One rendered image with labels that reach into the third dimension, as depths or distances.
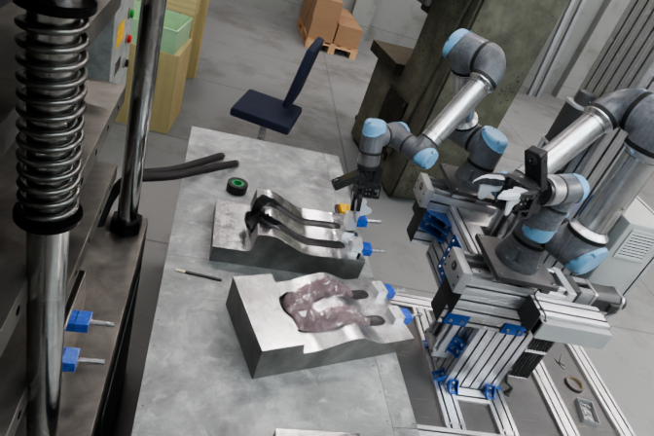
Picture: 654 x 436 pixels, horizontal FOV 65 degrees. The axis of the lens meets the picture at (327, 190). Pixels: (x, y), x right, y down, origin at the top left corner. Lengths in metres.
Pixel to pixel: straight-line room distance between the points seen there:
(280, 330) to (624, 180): 1.00
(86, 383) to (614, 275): 1.78
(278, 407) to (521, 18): 2.92
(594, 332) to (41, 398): 1.56
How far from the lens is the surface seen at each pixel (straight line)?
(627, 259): 2.16
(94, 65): 1.61
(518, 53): 3.77
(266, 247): 1.64
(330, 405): 1.42
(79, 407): 1.34
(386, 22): 8.26
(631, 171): 1.59
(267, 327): 1.37
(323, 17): 6.82
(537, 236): 1.43
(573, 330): 1.88
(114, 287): 1.58
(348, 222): 1.81
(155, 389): 1.35
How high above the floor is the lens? 1.90
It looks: 30 degrees down
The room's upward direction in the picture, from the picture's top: 20 degrees clockwise
